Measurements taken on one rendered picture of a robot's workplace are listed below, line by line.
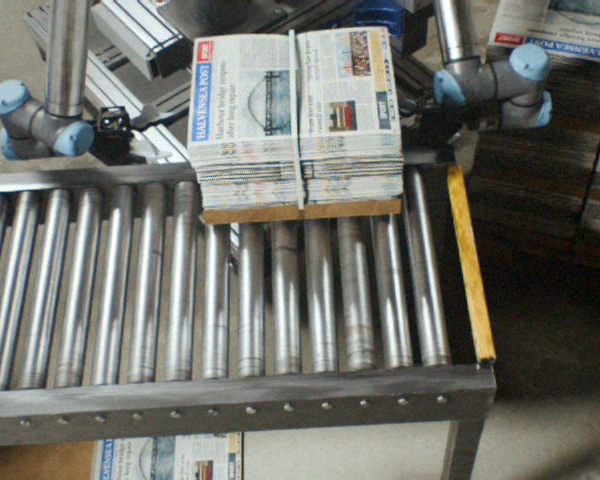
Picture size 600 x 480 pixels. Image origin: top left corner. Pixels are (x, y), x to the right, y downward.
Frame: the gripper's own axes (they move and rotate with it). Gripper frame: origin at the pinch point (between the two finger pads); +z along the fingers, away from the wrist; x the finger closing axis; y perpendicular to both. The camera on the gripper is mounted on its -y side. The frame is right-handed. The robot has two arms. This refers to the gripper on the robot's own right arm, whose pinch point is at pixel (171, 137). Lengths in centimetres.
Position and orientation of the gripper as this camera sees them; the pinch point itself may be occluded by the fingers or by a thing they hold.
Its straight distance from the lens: 195.7
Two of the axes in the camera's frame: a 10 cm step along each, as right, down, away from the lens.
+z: 10.0, -0.8, -0.2
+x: -0.5, -8.1, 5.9
